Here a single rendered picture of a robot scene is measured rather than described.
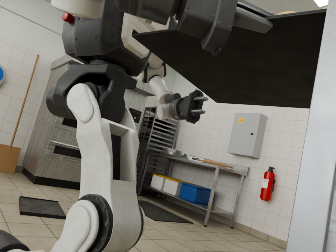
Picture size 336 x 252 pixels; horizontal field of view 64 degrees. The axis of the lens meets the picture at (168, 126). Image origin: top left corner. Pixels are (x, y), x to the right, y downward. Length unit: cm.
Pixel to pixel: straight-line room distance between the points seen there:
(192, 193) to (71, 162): 196
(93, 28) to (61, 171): 372
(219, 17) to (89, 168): 53
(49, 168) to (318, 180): 421
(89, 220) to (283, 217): 378
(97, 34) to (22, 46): 459
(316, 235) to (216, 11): 27
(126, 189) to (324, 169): 53
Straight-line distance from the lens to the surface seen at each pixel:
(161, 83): 126
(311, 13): 40
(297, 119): 443
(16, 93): 526
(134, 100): 487
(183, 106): 104
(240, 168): 464
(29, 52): 539
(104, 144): 71
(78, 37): 89
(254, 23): 41
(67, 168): 446
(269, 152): 449
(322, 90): 31
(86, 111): 76
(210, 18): 37
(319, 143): 30
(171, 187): 485
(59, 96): 93
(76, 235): 69
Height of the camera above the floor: 73
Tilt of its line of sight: 8 degrees up
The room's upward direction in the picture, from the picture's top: 14 degrees clockwise
